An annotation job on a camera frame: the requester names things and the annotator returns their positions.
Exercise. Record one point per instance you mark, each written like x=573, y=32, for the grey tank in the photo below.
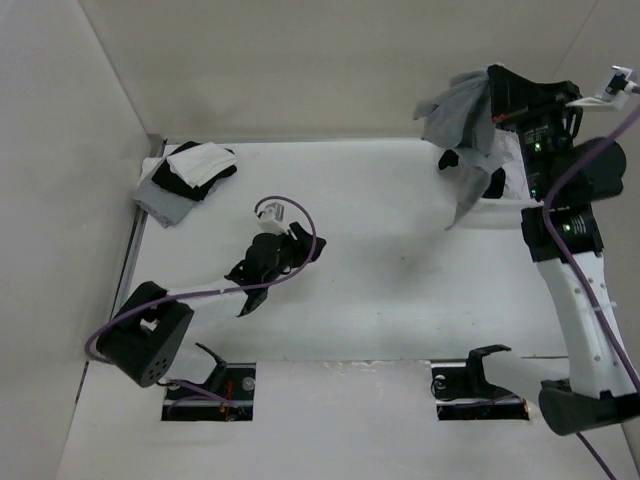
x=167, y=208
x=460, y=117

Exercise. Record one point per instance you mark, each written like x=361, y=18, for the black tank top in basket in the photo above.
x=495, y=189

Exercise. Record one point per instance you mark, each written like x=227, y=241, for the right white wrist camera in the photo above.
x=618, y=87

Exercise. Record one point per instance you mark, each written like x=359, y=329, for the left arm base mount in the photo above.
x=234, y=392

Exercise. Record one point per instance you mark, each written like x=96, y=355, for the white tank top in basket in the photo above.
x=508, y=145

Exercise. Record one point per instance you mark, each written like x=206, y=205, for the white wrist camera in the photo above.
x=270, y=217
x=618, y=87

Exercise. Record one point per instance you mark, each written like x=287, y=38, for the folded white tank top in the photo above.
x=197, y=165

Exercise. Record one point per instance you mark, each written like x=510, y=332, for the folded grey tank top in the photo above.
x=167, y=208

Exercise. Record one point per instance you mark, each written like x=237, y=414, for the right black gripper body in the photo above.
x=540, y=123

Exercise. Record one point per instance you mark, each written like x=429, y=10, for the folded white garment underneath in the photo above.
x=149, y=167

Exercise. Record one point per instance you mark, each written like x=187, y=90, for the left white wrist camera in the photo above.
x=270, y=217

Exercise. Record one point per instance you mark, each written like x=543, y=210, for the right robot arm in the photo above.
x=600, y=386

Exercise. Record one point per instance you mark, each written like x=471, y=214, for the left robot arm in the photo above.
x=153, y=337

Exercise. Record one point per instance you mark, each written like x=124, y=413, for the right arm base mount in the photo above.
x=458, y=399

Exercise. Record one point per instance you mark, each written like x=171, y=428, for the white plastic laundry basket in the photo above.
x=472, y=210

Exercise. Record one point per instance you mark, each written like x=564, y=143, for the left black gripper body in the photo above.
x=289, y=256

